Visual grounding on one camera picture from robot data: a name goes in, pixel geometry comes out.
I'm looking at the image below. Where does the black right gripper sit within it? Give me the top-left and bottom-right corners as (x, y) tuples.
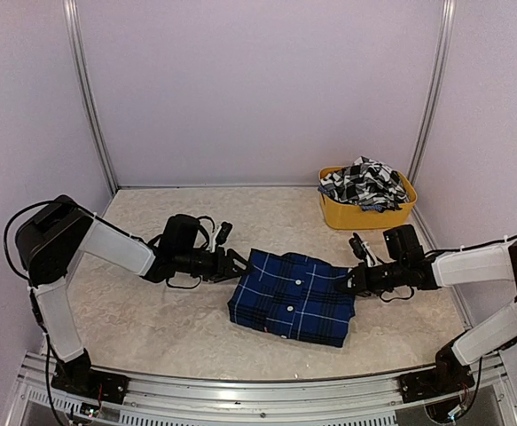
(335, 258), (407, 296)

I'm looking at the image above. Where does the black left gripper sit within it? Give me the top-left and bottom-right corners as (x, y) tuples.
(176, 246), (254, 282)

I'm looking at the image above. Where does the blue plaid long sleeve shirt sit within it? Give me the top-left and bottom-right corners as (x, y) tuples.
(227, 248), (355, 348)

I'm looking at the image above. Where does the yellow plastic basket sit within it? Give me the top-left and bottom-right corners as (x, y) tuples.
(319, 173), (418, 231)

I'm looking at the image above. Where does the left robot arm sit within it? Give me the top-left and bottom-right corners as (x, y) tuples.
(14, 195), (252, 395)

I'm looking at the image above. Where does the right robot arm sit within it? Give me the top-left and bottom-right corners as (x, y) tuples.
(334, 225), (517, 394)

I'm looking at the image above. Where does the black white plaid shirt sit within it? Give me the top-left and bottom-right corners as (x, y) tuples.
(317, 156), (410, 213)

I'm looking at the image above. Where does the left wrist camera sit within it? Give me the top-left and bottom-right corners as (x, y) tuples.
(209, 221), (232, 252)

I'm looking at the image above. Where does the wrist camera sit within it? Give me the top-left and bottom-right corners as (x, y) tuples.
(209, 221), (232, 252)
(349, 233), (382, 267)

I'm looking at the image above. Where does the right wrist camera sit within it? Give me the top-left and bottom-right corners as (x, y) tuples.
(349, 233), (382, 267)

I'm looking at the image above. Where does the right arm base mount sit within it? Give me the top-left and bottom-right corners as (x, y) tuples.
(398, 345), (475, 403)

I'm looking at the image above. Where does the front aluminium rail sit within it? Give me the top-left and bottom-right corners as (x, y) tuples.
(0, 353), (517, 425)

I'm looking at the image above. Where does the right aluminium frame post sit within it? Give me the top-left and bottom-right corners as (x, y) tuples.
(410, 0), (458, 178)

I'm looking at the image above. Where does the aluminium frame post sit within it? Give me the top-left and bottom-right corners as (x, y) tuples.
(62, 0), (120, 196)
(410, 0), (458, 178)

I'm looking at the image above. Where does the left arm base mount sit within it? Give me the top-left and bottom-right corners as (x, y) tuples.
(51, 350), (129, 404)

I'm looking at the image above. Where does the left aluminium frame post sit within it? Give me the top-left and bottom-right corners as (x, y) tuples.
(62, 0), (120, 196)

